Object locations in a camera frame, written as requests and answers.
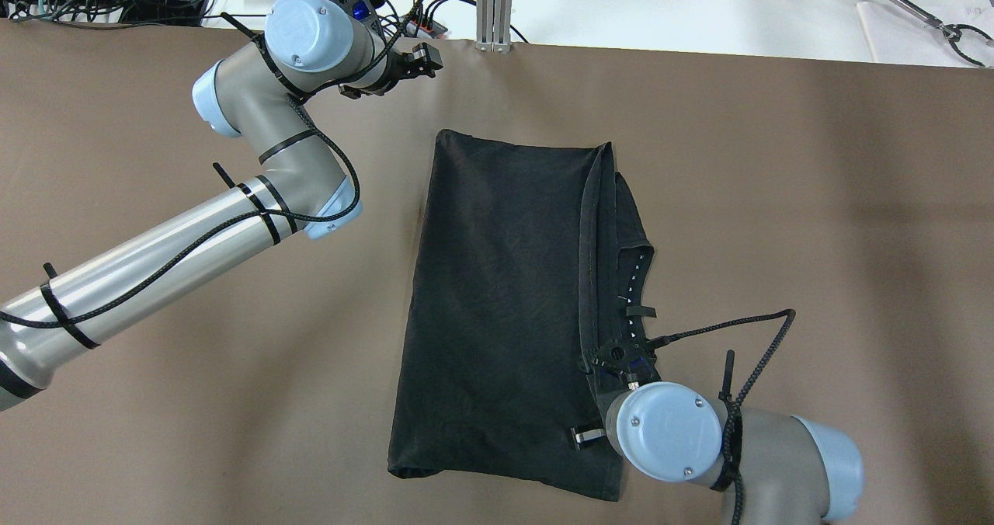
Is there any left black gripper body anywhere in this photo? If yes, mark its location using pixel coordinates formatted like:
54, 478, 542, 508
339, 43, 409, 98

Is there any black printed t-shirt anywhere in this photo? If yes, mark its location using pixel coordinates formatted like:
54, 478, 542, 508
388, 130, 655, 502

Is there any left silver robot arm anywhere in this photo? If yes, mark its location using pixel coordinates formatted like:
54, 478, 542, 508
1, 0, 443, 409

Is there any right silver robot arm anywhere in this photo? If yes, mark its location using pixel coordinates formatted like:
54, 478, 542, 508
571, 382, 865, 524

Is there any black power strip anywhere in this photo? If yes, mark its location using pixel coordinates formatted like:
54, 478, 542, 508
400, 9, 450, 40

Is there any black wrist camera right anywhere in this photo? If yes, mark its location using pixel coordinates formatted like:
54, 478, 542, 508
578, 337, 661, 386

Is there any aluminium frame post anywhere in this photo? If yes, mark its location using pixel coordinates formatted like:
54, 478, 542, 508
475, 0, 513, 54

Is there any green handled grabber tool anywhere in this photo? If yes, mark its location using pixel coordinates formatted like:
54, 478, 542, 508
857, 0, 992, 71

